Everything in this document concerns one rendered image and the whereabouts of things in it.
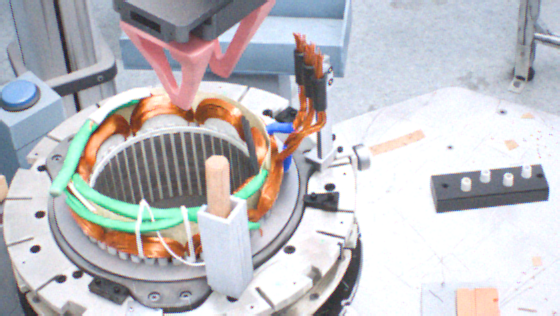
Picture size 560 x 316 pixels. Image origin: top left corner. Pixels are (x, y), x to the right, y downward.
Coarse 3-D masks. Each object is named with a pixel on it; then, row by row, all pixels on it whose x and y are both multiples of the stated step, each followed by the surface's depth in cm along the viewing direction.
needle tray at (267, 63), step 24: (288, 0) 131; (312, 0) 130; (336, 0) 130; (264, 24) 131; (288, 24) 131; (312, 24) 131; (336, 24) 131; (120, 48) 125; (264, 48) 123; (288, 48) 122; (336, 48) 121; (240, 72) 125; (264, 72) 125; (288, 72) 124; (336, 72) 124; (288, 96) 136
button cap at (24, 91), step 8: (16, 80) 123; (24, 80) 123; (8, 88) 122; (16, 88) 122; (24, 88) 122; (32, 88) 122; (8, 96) 121; (16, 96) 121; (24, 96) 121; (32, 96) 122; (8, 104) 121; (16, 104) 121; (24, 104) 121
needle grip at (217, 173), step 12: (216, 156) 84; (216, 168) 83; (228, 168) 84; (216, 180) 84; (228, 180) 85; (216, 192) 85; (228, 192) 86; (216, 204) 86; (228, 204) 87; (228, 216) 87
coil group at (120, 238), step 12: (108, 240) 93; (120, 240) 92; (132, 240) 92; (144, 240) 92; (156, 240) 92; (168, 240) 92; (132, 252) 93; (144, 252) 92; (156, 252) 92; (180, 252) 92
